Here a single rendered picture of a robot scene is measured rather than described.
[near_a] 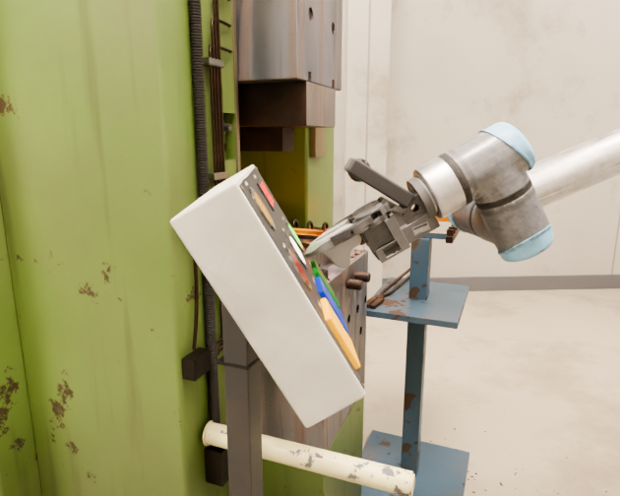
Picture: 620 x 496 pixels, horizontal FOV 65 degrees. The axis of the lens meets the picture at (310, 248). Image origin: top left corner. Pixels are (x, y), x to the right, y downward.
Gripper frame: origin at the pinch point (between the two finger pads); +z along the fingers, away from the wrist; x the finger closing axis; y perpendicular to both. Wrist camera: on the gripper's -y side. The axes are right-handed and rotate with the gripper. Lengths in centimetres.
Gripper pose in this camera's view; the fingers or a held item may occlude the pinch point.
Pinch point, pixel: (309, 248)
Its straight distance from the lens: 78.1
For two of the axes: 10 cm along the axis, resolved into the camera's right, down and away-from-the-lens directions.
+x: -0.6, -2.2, 9.7
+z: -8.6, 5.0, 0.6
